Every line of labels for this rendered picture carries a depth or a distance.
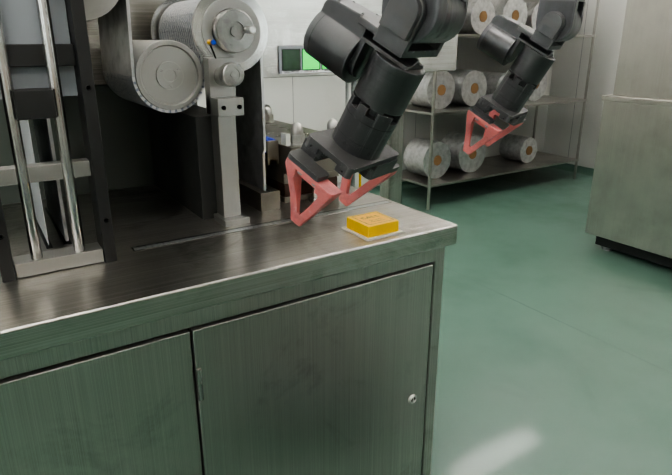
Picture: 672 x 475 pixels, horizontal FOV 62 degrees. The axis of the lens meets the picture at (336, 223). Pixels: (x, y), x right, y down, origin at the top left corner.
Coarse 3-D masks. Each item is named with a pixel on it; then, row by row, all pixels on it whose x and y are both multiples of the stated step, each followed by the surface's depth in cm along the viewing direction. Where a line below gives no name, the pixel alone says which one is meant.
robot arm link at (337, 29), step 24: (336, 0) 57; (408, 0) 49; (312, 24) 58; (336, 24) 57; (360, 24) 55; (384, 24) 51; (408, 24) 50; (312, 48) 59; (336, 48) 57; (408, 48) 52; (432, 48) 57; (336, 72) 59
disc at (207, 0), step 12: (204, 0) 99; (216, 0) 100; (252, 0) 104; (204, 12) 100; (192, 24) 99; (264, 24) 106; (192, 36) 100; (264, 36) 107; (204, 48) 101; (264, 48) 107; (252, 60) 107
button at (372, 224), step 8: (352, 216) 104; (360, 216) 104; (368, 216) 104; (376, 216) 104; (384, 216) 104; (352, 224) 103; (360, 224) 101; (368, 224) 100; (376, 224) 100; (384, 224) 101; (392, 224) 102; (360, 232) 101; (368, 232) 99; (376, 232) 100; (384, 232) 101; (392, 232) 102
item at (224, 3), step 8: (224, 0) 101; (232, 0) 102; (240, 0) 102; (208, 8) 100; (216, 8) 100; (224, 8) 101; (232, 8) 102; (240, 8) 103; (248, 8) 103; (208, 16) 100; (256, 16) 105; (208, 24) 100; (256, 24) 105; (208, 32) 101; (256, 32) 106; (256, 40) 106; (208, 48) 101; (216, 48) 102; (248, 48) 105; (256, 48) 106; (216, 56) 103; (224, 56) 103; (232, 56) 104; (240, 56) 105; (248, 56) 106
